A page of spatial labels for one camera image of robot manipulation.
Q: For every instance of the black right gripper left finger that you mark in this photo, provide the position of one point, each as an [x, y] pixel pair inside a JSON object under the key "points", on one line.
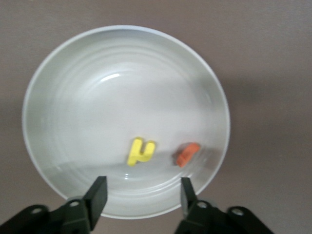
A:
{"points": [[96, 202]]}

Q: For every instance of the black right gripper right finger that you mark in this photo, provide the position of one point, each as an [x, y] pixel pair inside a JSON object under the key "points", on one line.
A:
{"points": [[189, 197]]}

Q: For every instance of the orange foam letter t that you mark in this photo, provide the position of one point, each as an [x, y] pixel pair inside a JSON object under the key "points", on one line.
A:
{"points": [[186, 154]]}

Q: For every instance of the yellow foam letter h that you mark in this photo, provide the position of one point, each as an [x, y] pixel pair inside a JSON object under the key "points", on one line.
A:
{"points": [[136, 153]]}

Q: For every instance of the beige brown plate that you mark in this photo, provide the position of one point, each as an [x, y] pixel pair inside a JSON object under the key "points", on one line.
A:
{"points": [[122, 97]]}

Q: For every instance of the brown table cover sheet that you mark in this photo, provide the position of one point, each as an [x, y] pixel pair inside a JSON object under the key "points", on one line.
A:
{"points": [[268, 73]]}

